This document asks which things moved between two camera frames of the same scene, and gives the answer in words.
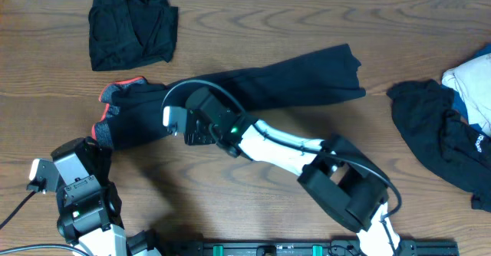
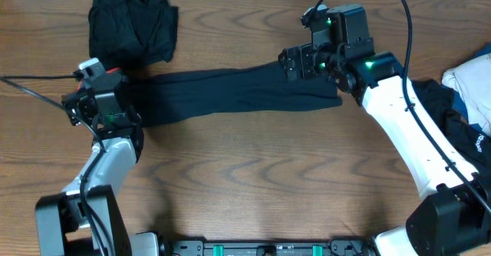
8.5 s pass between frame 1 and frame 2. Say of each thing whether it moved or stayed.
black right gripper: moved
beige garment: stayed
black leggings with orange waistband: moved
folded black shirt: stayed
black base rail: stayed
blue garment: stayed
